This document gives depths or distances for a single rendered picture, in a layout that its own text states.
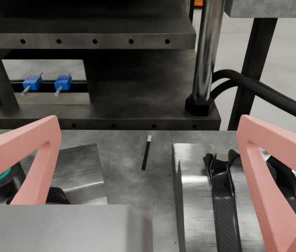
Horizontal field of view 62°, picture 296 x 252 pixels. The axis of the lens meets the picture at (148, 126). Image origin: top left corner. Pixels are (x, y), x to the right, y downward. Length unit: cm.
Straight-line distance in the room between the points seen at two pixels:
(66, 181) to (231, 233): 31
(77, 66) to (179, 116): 38
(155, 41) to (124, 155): 37
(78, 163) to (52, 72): 46
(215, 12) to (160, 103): 37
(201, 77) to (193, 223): 50
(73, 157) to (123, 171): 16
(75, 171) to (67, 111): 44
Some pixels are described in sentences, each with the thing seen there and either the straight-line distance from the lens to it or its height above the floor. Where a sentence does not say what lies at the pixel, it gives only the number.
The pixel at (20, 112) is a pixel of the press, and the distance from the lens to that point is 99.
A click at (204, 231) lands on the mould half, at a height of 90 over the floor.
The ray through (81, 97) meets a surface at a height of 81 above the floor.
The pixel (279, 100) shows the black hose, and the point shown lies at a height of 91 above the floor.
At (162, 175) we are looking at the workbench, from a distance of 64.
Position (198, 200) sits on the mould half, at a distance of 45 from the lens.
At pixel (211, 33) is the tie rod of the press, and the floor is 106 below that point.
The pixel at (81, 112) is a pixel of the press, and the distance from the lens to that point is 91.
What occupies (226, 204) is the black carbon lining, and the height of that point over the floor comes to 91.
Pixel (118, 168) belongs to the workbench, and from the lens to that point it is 66.
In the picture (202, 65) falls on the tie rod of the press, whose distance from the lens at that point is 80.
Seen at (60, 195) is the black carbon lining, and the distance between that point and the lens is 50.
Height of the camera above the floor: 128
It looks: 37 degrees down
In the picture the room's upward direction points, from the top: straight up
